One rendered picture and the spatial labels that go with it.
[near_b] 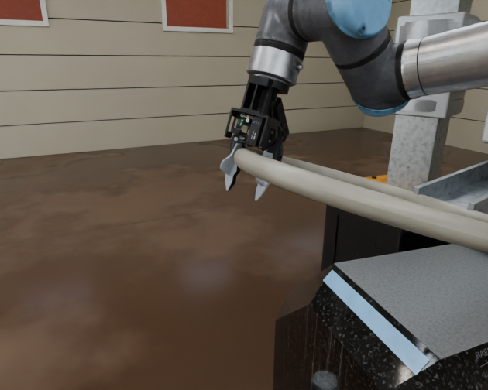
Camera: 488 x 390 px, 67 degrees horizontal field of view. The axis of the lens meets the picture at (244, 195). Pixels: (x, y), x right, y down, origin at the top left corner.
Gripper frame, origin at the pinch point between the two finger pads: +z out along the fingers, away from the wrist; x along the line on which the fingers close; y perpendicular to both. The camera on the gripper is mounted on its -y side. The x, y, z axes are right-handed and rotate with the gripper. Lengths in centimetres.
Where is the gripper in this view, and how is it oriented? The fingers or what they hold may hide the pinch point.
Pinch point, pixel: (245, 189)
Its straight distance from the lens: 69.5
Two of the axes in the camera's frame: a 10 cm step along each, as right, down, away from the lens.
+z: -2.7, 9.5, 1.6
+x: 8.8, 3.1, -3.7
